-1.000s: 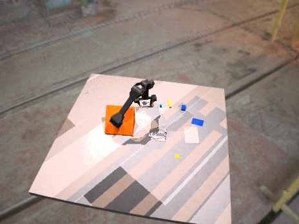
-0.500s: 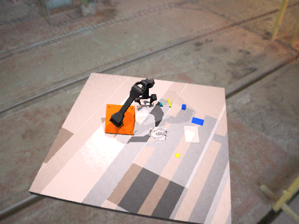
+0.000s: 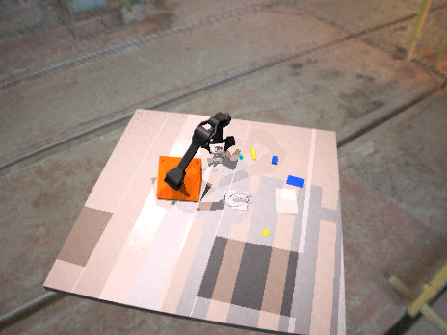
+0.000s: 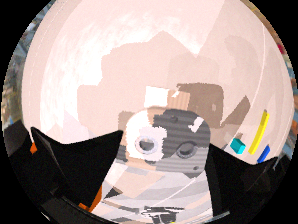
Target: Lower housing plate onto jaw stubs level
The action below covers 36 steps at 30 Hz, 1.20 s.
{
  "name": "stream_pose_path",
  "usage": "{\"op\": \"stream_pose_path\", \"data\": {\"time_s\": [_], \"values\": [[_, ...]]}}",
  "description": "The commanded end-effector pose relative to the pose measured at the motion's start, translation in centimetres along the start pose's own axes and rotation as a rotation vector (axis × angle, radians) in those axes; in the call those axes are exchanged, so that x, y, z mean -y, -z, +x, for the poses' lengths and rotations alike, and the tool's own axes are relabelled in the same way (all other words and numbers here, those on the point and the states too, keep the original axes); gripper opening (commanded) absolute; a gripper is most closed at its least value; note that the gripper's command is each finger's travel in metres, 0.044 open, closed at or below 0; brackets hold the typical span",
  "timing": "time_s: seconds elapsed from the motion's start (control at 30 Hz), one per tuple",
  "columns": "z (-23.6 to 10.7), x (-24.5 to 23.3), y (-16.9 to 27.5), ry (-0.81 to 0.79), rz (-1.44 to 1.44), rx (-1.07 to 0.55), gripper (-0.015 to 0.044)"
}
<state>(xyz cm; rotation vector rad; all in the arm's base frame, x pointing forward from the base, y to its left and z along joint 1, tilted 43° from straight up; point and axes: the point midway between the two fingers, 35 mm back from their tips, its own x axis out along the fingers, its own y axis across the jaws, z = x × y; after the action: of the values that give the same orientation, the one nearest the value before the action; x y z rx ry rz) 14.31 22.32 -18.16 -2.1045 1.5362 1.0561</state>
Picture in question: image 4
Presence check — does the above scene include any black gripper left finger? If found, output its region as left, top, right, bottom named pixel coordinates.
left=31, top=125, right=124, bottom=208

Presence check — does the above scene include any blue rectangular block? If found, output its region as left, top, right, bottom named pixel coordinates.
left=257, top=145, right=270, bottom=163

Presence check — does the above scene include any small cyan block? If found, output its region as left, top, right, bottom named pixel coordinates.
left=230, top=139, right=246, bottom=155

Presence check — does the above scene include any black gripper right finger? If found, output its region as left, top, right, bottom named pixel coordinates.
left=205, top=143, right=278, bottom=217

